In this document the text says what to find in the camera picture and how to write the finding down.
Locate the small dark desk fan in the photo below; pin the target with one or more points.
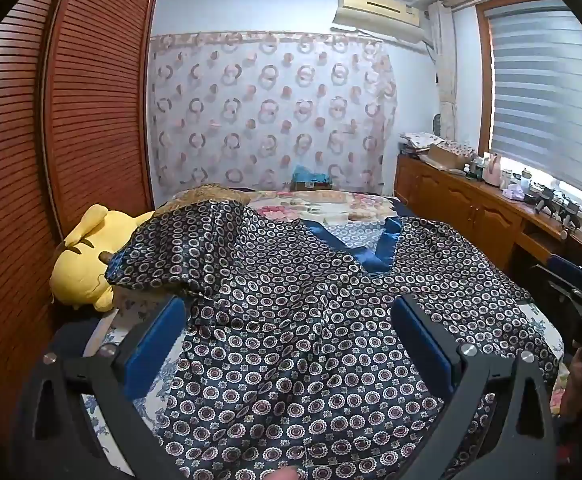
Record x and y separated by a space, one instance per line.
438 124

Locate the navy medallion print satin garment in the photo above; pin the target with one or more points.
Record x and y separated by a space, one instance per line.
296 310

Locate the wooden louvered wardrobe door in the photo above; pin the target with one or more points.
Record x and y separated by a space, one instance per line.
96 100
6 200

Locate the yellow plush toy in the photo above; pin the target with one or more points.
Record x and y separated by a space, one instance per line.
83 270

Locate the pink bottle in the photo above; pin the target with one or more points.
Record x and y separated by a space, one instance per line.
494 170

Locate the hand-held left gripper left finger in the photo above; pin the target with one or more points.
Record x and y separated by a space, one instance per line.
158 340

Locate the stack of patterned cloths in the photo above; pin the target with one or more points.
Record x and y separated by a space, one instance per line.
421 141

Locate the golden patterned cloth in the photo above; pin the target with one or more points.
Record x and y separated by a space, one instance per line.
196 197

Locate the wall air conditioner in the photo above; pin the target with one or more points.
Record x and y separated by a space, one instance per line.
376 12

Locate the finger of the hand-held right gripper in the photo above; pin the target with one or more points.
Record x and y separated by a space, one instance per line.
571 270

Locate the cream floral blanket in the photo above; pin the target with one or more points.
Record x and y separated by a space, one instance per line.
316 207

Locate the grey zebra window blind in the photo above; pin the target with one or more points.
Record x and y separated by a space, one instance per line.
546 95

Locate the pale purple cloth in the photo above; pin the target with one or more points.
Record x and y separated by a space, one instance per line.
512 192

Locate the wooden sideboard cabinet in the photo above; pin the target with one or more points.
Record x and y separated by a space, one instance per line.
461 205

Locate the box with blue contents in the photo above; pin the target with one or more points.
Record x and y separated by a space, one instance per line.
311 177

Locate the beige tied window curtain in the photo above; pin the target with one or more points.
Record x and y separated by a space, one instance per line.
445 70

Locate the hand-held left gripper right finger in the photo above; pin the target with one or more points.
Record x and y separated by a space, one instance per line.
423 340

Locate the white blue-flowered bed sheet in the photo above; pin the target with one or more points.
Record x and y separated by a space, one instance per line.
541 322

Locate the brown cardboard box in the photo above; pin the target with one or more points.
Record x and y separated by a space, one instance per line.
446 157

